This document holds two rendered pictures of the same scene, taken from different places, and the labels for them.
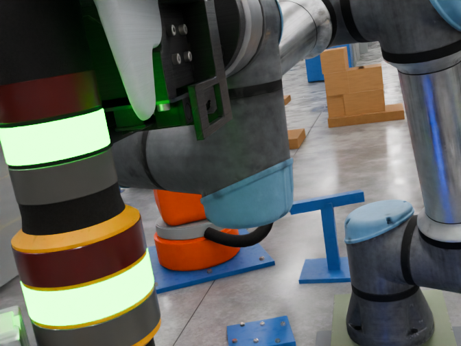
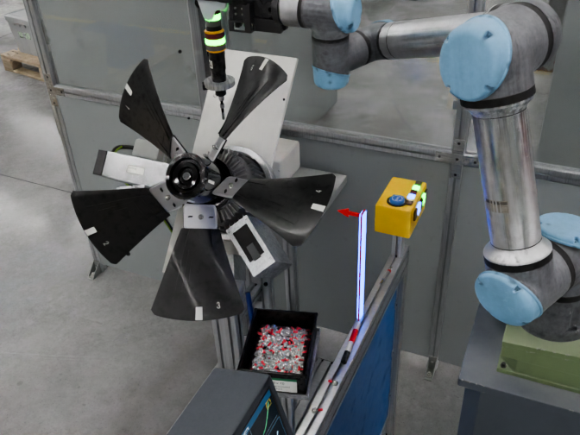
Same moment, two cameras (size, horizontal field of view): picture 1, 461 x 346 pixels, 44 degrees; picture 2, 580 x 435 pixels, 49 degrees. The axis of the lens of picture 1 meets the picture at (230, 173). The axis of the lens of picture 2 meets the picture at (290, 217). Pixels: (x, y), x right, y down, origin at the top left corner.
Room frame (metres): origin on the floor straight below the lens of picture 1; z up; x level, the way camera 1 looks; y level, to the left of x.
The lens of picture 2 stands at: (0.57, -1.28, 2.02)
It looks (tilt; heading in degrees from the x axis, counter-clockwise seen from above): 34 degrees down; 100
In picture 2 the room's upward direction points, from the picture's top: 3 degrees counter-clockwise
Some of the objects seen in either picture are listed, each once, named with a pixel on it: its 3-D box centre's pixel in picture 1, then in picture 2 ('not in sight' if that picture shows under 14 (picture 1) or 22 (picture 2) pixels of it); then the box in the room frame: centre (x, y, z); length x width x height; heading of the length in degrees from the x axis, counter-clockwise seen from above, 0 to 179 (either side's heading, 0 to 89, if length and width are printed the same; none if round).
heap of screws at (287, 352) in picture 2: not in sight; (280, 354); (0.33, -0.16, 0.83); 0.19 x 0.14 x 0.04; 90
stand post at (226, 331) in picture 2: not in sight; (230, 349); (0.09, 0.19, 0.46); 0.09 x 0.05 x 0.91; 164
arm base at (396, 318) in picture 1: (387, 302); (556, 297); (0.92, -0.24, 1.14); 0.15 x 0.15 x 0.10
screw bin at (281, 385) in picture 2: not in sight; (280, 349); (0.33, -0.16, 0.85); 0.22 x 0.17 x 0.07; 90
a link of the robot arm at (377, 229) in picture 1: (384, 243); (561, 252); (0.91, -0.24, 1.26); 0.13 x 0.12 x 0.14; 49
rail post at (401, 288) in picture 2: not in sight; (393, 358); (0.62, 0.27, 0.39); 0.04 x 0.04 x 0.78; 74
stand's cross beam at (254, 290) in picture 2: not in sight; (244, 304); (0.12, 0.30, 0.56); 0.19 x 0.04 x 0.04; 74
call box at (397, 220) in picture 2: not in sight; (400, 208); (0.61, 0.24, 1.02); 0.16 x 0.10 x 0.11; 74
